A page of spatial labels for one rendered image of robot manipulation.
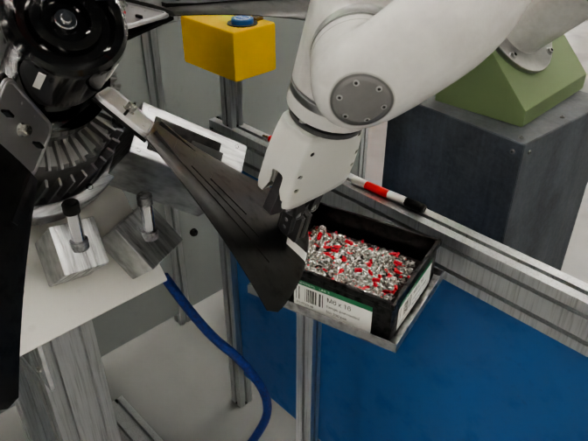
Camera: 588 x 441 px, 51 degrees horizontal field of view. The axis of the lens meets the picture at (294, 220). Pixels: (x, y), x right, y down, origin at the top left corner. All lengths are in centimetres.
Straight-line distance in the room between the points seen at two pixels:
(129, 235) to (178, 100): 93
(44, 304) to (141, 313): 110
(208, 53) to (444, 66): 77
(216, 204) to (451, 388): 63
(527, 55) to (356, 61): 78
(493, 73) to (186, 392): 122
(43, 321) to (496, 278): 61
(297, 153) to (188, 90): 114
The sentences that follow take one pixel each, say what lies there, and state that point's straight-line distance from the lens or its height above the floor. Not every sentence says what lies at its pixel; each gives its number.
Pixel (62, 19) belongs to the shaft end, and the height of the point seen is 122.
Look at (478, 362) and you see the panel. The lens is 106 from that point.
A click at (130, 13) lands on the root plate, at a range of 74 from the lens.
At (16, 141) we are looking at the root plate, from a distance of 65.
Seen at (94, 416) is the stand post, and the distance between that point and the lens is 110.
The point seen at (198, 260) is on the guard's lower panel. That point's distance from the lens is 196.
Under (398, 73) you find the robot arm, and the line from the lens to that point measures 45.
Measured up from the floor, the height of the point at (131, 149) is 104.
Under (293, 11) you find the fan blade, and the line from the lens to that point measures 79.
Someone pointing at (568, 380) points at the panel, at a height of 71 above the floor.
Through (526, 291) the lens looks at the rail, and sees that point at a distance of 91.
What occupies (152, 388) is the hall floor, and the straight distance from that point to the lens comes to 188.
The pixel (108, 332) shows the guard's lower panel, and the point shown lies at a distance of 189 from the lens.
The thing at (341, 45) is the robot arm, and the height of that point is 124.
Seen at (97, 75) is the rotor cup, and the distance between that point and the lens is 62.
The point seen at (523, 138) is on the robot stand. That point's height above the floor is 93.
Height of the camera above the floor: 138
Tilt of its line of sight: 33 degrees down
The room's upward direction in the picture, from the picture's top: straight up
